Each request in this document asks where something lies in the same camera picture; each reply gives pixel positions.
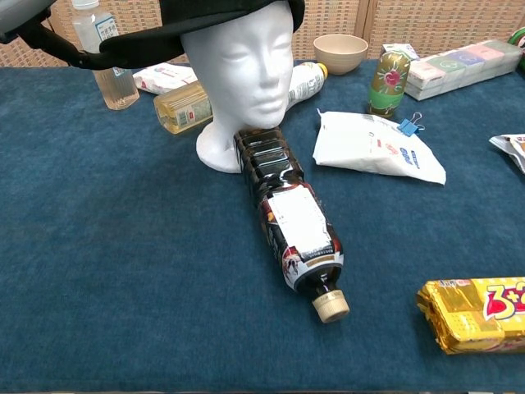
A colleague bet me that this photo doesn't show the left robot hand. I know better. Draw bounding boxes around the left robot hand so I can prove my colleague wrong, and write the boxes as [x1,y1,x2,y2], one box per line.
[0,0,102,69]

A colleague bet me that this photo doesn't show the black baseball cap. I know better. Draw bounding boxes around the black baseball cap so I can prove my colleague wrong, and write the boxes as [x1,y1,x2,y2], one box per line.
[99,0,307,70]

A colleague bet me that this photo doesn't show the white foam mannequin head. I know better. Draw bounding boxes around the white foam mannequin head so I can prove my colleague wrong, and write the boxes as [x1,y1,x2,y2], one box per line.
[180,16,297,174]

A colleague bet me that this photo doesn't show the clear bottle white cap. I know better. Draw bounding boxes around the clear bottle white cap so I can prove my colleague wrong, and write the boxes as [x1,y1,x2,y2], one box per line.
[71,0,140,111]

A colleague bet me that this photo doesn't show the pink wet wipes pack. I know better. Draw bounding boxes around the pink wet wipes pack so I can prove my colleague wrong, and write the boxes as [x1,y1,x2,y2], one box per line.
[133,62,200,95]

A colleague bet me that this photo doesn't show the small yellow tea bottle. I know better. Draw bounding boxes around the small yellow tea bottle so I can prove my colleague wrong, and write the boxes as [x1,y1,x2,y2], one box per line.
[153,80,214,135]

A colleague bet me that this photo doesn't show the blue table cloth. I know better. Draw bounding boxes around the blue table cloth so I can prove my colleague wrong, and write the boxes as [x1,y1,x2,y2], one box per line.
[0,60,525,393]

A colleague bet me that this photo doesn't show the white drink bottle orange cap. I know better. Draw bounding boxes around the white drink bottle orange cap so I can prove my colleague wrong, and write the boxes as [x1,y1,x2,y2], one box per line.
[286,61,329,112]

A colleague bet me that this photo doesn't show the beige bowl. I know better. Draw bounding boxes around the beige bowl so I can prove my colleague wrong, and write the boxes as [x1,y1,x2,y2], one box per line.
[313,34,369,76]

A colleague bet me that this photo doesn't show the large dark tea bottle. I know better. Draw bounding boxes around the large dark tea bottle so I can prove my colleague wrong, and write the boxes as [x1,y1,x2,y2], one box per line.
[232,126,351,324]

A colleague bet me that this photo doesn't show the white plastic bag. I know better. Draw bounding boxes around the white plastic bag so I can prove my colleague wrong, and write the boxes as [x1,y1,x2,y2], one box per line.
[312,108,447,186]

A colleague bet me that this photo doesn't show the green egg-shaped tin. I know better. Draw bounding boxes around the green egg-shaped tin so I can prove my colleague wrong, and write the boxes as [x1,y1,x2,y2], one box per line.
[367,49,412,119]

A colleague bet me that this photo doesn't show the blue binder clip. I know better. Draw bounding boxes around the blue binder clip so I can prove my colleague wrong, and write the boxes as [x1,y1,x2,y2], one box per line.
[396,112,426,137]

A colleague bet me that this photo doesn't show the woven folding screen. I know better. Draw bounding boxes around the woven folding screen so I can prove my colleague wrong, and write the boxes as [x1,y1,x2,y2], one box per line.
[0,0,525,69]

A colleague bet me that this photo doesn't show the long multicolour tissue pack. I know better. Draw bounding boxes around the long multicolour tissue pack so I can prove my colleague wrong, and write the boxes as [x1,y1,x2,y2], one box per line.
[405,39,524,102]

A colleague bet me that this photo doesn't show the green Pringles can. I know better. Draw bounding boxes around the green Pringles can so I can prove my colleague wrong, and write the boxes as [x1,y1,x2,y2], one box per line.
[507,28,525,71]

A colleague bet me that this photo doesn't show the white snack cake packet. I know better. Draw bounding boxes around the white snack cake packet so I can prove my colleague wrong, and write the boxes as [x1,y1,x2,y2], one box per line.
[488,133,525,176]

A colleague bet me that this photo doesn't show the gold biscuit pack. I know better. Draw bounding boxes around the gold biscuit pack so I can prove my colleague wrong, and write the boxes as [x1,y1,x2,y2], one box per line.
[416,277,525,355]

